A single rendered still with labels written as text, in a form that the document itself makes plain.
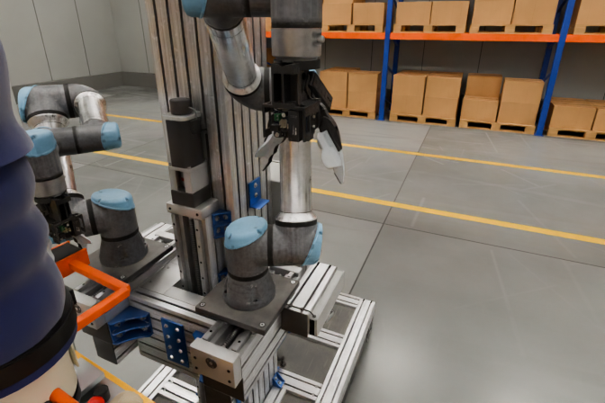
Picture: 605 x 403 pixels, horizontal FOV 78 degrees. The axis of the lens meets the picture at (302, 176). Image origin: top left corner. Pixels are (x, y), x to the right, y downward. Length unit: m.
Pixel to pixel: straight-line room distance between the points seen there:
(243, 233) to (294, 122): 0.50
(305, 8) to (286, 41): 0.05
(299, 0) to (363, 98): 7.19
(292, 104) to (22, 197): 0.41
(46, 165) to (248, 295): 0.59
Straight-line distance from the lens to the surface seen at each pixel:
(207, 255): 1.27
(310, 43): 0.57
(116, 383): 0.98
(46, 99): 1.49
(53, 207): 1.09
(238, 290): 1.09
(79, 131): 1.14
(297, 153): 0.99
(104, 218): 1.32
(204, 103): 1.15
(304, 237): 1.00
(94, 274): 1.10
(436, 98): 7.49
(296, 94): 0.57
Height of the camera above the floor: 1.77
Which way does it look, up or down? 22 degrees down
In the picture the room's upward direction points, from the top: straight up
